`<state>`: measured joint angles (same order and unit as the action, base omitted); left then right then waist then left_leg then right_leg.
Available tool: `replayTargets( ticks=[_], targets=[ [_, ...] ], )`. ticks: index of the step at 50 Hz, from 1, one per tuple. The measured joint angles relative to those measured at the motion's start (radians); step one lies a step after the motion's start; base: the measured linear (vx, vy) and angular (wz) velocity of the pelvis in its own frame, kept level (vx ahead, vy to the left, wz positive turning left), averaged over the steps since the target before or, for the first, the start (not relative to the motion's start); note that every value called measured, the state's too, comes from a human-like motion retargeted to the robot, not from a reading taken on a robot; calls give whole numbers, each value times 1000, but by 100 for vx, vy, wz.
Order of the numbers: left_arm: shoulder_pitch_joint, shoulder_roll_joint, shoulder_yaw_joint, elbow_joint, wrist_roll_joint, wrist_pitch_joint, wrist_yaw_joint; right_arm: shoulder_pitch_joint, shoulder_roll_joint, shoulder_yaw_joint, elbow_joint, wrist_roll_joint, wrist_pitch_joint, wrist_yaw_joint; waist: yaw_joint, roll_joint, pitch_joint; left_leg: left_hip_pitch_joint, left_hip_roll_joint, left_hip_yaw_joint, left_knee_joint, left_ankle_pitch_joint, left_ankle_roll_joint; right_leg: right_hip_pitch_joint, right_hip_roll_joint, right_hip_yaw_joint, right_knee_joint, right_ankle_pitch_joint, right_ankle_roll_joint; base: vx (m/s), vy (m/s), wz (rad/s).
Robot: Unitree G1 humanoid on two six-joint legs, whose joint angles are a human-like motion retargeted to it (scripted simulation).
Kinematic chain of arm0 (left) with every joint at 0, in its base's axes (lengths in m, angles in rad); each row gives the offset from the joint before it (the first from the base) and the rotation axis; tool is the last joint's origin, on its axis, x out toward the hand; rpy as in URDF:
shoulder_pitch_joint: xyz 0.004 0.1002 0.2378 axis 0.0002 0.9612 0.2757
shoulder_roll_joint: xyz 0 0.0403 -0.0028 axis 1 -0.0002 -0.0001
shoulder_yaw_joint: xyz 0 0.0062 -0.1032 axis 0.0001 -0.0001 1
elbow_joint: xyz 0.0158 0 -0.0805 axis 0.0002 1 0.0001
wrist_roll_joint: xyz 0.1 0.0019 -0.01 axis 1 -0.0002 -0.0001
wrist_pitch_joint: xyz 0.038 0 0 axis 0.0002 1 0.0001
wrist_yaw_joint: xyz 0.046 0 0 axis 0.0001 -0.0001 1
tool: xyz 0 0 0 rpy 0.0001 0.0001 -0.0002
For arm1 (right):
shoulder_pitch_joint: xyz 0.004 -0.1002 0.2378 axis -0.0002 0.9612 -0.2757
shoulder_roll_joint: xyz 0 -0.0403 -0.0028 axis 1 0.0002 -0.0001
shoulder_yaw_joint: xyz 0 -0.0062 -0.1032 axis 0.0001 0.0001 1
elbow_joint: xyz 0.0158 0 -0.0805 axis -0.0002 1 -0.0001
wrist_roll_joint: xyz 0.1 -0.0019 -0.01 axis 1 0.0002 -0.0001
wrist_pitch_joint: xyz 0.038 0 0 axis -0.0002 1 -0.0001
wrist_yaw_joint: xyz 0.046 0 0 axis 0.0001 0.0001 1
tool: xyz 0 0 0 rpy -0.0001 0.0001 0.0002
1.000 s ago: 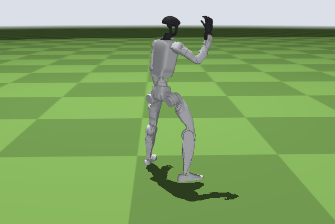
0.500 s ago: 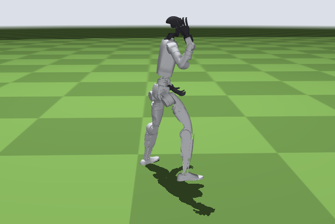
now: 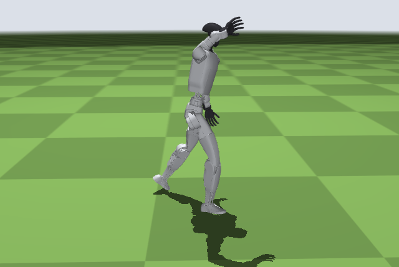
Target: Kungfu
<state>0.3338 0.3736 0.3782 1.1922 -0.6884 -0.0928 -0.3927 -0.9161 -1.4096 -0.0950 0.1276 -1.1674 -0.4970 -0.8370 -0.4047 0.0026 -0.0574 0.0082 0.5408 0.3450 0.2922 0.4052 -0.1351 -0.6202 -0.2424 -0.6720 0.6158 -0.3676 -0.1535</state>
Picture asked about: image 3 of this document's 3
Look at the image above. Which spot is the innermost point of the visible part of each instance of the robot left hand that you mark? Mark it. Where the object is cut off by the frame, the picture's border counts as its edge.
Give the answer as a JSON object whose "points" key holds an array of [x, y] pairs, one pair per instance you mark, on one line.
{"points": [[209, 114]]}

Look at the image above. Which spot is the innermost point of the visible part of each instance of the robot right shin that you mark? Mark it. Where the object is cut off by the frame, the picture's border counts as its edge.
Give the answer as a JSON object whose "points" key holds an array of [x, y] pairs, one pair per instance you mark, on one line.
{"points": [[211, 181]]}

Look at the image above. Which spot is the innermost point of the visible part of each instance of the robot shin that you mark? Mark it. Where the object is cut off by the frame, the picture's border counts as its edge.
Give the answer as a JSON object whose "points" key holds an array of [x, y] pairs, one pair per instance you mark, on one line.
{"points": [[173, 164], [211, 181]]}

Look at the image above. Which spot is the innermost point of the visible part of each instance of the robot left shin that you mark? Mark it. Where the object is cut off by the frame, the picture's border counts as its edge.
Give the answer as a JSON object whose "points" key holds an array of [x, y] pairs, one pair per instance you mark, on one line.
{"points": [[173, 164]]}

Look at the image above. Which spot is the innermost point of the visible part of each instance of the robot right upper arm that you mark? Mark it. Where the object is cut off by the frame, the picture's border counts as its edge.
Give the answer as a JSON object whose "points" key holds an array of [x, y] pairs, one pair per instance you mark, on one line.
{"points": [[199, 55]]}

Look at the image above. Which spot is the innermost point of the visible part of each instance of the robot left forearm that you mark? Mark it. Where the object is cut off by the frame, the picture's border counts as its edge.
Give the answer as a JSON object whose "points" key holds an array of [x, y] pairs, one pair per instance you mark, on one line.
{"points": [[206, 101]]}

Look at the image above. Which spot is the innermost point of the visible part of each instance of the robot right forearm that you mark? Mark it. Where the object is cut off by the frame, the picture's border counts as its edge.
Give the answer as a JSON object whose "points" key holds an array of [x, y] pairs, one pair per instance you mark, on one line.
{"points": [[215, 36]]}

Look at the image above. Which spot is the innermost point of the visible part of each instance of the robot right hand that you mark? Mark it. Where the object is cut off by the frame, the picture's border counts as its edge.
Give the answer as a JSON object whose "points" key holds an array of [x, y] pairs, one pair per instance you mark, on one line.
{"points": [[230, 26]]}

